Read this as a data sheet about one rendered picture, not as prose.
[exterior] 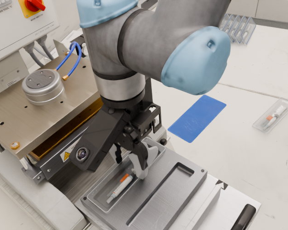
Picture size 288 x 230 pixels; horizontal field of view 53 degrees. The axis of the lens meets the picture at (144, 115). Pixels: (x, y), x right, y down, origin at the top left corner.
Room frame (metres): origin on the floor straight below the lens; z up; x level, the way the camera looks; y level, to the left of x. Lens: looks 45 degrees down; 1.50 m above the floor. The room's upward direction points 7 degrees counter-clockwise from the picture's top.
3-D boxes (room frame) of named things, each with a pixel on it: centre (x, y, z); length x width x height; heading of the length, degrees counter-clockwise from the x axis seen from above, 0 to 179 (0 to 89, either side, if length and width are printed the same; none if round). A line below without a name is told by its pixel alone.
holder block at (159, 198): (0.31, 0.02, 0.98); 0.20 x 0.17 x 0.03; 136
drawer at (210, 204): (0.28, -0.02, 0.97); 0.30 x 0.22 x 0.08; 46
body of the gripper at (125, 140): (0.36, 0.02, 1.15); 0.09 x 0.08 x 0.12; 136
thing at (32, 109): (0.53, 0.21, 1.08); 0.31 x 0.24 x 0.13; 136
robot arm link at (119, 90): (0.36, 0.03, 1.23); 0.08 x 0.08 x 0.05
